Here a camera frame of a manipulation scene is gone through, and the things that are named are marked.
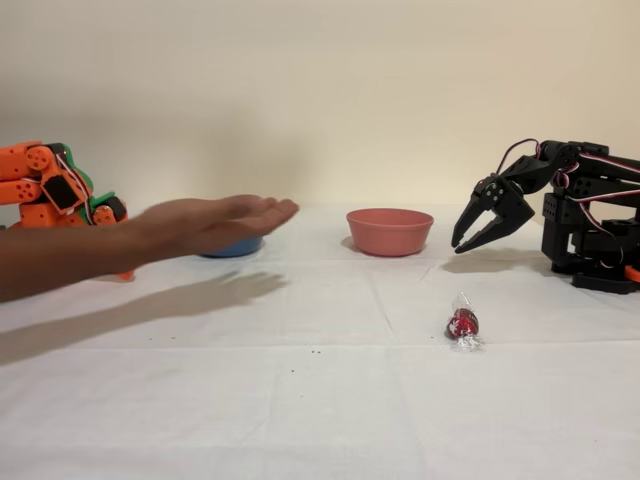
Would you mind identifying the pink bowl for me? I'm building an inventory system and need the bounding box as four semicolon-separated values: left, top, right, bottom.
345;207;435;258

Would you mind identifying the orange arm servo cable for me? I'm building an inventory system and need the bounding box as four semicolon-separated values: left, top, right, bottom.
53;151;97;225

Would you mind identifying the red white arm servo cable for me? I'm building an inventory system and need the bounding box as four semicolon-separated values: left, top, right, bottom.
553;151;640;214

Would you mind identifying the person's bare forearm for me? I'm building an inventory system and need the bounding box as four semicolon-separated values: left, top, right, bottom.
0;213;154;304

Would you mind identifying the red white gripper servo cable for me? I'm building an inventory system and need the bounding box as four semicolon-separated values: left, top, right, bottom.
498;138;545;177

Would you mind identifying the person's bare hand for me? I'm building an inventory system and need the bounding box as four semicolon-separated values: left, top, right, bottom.
139;194;301;260

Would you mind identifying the blue bowl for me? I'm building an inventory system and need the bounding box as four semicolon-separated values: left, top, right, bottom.
198;234;265;260

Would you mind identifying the small candy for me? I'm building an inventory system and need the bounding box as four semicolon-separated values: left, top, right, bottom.
443;291;487;354

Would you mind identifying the white tablecloth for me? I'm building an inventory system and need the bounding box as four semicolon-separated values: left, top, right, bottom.
0;203;640;480

